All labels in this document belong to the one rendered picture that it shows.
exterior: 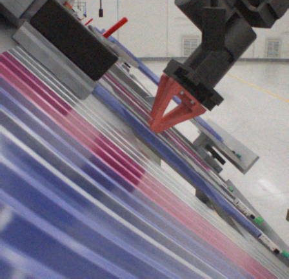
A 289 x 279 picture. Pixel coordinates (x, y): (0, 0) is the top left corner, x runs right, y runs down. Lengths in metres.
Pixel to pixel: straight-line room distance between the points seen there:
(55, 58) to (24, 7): 0.05
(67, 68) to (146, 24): 7.95
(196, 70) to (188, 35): 8.03
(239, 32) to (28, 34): 0.30
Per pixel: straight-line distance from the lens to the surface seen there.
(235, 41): 0.48
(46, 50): 0.28
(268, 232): 0.66
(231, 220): 0.45
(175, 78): 0.45
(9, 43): 0.25
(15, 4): 0.29
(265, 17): 0.49
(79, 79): 0.28
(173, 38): 8.39
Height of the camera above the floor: 1.10
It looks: 21 degrees down
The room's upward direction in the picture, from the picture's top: straight up
